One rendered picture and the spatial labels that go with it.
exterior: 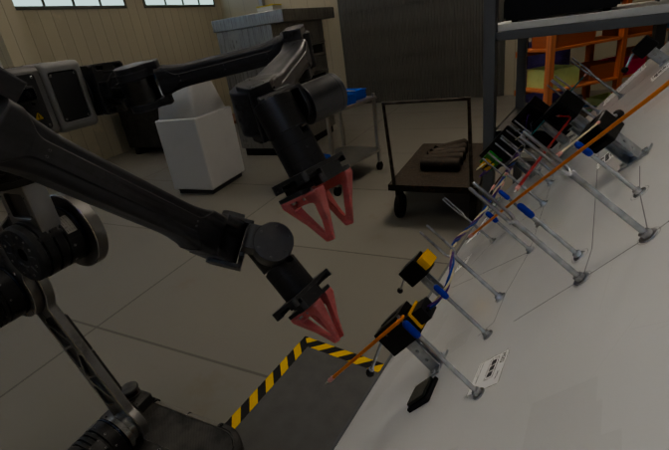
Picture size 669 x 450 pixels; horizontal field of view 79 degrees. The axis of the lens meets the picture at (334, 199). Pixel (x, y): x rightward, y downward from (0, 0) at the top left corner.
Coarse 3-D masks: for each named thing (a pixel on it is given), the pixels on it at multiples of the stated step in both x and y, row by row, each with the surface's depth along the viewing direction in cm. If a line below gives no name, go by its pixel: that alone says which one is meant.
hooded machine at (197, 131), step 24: (192, 96) 428; (216, 96) 462; (168, 120) 440; (192, 120) 427; (216, 120) 458; (168, 144) 453; (192, 144) 440; (216, 144) 459; (192, 168) 454; (216, 168) 460; (240, 168) 501; (192, 192) 474
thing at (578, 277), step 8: (472, 192) 42; (496, 200) 43; (496, 208) 42; (504, 208) 43; (504, 216) 41; (512, 216) 42; (512, 224) 42; (520, 224) 42; (528, 232) 42; (536, 240) 41; (544, 248) 41; (552, 256) 41; (560, 264) 41; (568, 264) 41; (568, 272) 41; (576, 272) 41; (584, 272) 41; (576, 280) 40; (584, 280) 40
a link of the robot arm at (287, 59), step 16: (288, 32) 87; (304, 32) 90; (288, 48) 85; (304, 48) 86; (272, 64) 75; (288, 64) 73; (304, 64) 83; (272, 80) 62; (288, 80) 70; (304, 80) 92; (240, 96) 57; (240, 112) 59; (256, 128) 60
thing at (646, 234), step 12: (528, 132) 39; (528, 144) 38; (540, 144) 39; (552, 156) 39; (576, 180) 37; (612, 204) 37; (624, 216) 36; (636, 228) 36; (648, 228) 36; (648, 240) 36
